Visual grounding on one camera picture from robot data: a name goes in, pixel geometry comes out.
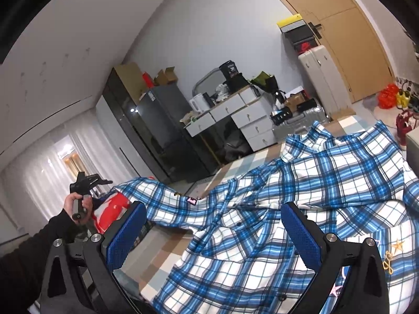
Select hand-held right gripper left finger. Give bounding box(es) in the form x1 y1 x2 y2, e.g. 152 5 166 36
38 200 147 314

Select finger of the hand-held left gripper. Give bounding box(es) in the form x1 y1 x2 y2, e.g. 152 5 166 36
88 174 113 186

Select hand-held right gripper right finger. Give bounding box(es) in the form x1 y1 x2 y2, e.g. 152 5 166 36
281 202 390 314

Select blue plaid shirt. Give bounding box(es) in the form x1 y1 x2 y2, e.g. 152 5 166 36
113 119 419 314

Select person's left hand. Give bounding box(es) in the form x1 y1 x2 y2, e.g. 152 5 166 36
63 193 94 223

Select white curtain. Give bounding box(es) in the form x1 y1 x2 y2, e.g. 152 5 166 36
23 114 138 223

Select grey refrigerator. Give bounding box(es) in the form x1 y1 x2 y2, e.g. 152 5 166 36
136 83 212 184

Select large cardboard box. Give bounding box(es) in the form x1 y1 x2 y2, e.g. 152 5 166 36
114 61 154 105

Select silver suitcase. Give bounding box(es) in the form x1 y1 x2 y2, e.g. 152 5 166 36
272 105 329 138

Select black case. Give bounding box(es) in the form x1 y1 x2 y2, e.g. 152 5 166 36
271 110 293 125

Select small open cardboard box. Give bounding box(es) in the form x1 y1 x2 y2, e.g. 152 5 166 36
154 67 179 87

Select white electric kettle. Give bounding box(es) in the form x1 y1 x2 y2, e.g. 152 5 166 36
190 93 207 112

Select white drawer dresser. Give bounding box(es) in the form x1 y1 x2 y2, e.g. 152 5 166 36
183 85 279 164

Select oval mirror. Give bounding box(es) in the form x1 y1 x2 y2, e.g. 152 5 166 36
192 67 230 98

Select red shoes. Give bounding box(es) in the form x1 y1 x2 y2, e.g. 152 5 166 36
395 111 414 147

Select cream suitcase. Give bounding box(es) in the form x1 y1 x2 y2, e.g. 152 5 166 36
298 46 353 116

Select red plastic bag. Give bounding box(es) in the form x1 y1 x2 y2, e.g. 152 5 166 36
378 83 400 109

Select plain black bag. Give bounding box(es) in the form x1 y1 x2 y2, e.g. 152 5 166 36
226 74 251 94

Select black printed bag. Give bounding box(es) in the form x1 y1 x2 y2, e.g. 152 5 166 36
219 60 238 79

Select wooden door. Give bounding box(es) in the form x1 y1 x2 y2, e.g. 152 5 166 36
255 0 394 103

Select yellow box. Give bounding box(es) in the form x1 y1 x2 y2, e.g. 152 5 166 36
277 14 303 34

